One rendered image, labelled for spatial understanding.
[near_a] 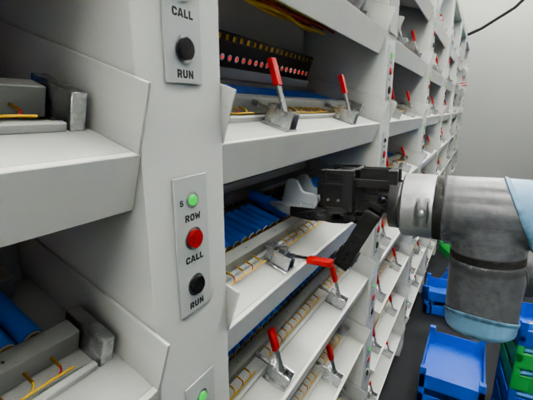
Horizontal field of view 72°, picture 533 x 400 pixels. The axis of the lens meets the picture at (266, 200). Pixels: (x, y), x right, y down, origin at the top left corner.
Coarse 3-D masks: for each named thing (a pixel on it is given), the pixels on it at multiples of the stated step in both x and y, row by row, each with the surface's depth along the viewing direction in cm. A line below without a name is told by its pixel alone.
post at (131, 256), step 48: (0, 0) 30; (48, 0) 27; (96, 0) 25; (144, 0) 24; (96, 48) 26; (144, 48) 25; (192, 96) 29; (144, 144) 26; (192, 144) 30; (144, 192) 26; (48, 240) 34; (96, 240) 31; (144, 240) 27; (144, 288) 29; (192, 336) 33
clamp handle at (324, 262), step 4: (288, 248) 51; (284, 252) 51; (288, 256) 51; (292, 256) 51; (296, 256) 51; (300, 256) 50; (304, 256) 50; (308, 256) 50; (312, 256) 50; (316, 256) 50; (304, 260) 50; (308, 260) 49; (312, 260) 49; (316, 260) 49; (320, 260) 48; (324, 260) 48; (328, 260) 48; (332, 260) 48; (316, 264) 49; (320, 264) 48; (324, 264) 48; (328, 264) 48; (332, 264) 48
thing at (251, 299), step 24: (288, 168) 84; (312, 168) 95; (312, 240) 62; (336, 240) 68; (264, 264) 52; (312, 264) 59; (240, 288) 45; (264, 288) 47; (288, 288) 52; (240, 312) 41; (264, 312) 47; (240, 336) 43
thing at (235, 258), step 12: (276, 228) 58; (288, 228) 59; (312, 228) 65; (252, 240) 52; (264, 240) 53; (276, 240) 57; (228, 252) 47; (240, 252) 48; (252, 252) 50; (228, 264) 45; (240, 264) 48
